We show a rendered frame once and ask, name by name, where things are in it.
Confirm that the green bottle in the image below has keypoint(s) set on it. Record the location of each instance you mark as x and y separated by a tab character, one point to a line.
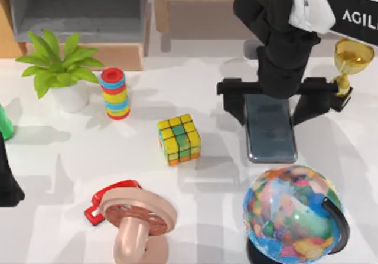
5	125

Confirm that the pale wooden table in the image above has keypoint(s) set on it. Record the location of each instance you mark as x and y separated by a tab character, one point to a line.
203	13

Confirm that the pink handheld fan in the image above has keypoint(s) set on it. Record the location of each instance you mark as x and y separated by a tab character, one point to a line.
138	213

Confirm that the stack of coloured rings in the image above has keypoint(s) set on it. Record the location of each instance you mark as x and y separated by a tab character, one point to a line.
115	95

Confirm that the colourful globe on black stand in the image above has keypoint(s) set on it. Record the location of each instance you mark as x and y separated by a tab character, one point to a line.
292	213

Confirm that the yellow and green puzzle cube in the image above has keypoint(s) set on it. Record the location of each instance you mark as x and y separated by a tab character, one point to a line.
178	140

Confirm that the wooden cupboard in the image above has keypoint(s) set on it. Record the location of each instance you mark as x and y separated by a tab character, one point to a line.
112	54

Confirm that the green plant in white pot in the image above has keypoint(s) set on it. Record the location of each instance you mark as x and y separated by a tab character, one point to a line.
59	66

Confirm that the gold trophy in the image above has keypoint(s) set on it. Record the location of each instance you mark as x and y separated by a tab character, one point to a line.
353	54

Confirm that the grey cabinet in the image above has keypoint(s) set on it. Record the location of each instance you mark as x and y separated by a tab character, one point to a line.
76	24

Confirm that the red stapler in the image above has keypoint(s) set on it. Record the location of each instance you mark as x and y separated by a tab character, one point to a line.
99	197

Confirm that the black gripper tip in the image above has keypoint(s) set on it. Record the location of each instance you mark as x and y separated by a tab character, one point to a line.
7	184

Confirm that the dark grey smartphone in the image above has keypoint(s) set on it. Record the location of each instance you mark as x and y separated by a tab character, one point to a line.
270	131

